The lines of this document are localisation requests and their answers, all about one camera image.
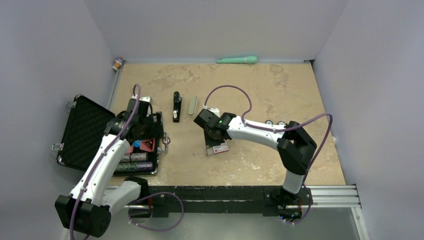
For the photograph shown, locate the small staple box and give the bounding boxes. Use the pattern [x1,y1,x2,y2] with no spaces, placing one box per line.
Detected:
[205,143,229,156]

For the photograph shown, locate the green staple case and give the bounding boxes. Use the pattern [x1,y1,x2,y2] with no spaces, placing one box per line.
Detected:
[187,95,198,118]

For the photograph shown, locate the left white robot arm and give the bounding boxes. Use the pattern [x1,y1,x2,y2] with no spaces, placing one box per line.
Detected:
[55,97,184,240]

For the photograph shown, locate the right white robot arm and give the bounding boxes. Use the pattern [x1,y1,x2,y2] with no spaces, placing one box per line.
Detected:
[194,109,317,207]

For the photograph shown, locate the green microphone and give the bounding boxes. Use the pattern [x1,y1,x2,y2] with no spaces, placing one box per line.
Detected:
[215,56,258,65]

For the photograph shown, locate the black poker chip case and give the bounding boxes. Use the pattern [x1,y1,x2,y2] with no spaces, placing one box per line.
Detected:
[52,94,168,176]

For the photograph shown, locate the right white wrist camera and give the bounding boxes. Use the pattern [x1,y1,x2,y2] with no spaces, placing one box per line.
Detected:
[202,105,221,117]

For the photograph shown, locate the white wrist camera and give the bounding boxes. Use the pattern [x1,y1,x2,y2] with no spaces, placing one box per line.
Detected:
[127,95,153,117]
[202,105,221,117]

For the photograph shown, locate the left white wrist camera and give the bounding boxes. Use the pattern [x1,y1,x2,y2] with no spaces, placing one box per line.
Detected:
[127,95,153,117]

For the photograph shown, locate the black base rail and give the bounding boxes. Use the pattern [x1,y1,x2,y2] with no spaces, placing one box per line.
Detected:
[129,185,312,220]

